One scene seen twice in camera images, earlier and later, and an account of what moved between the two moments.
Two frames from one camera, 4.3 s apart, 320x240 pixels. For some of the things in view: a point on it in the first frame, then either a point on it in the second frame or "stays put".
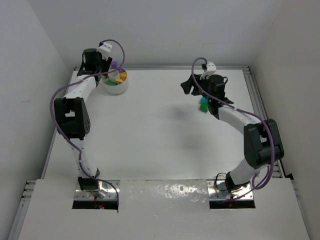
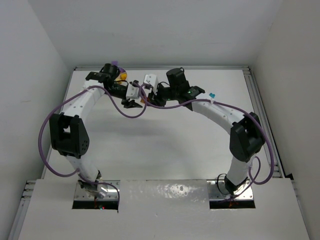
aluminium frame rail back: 175,68 stays put
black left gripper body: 105,63 -> 126,100
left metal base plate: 111,194 stays put
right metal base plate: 218,190 stays put
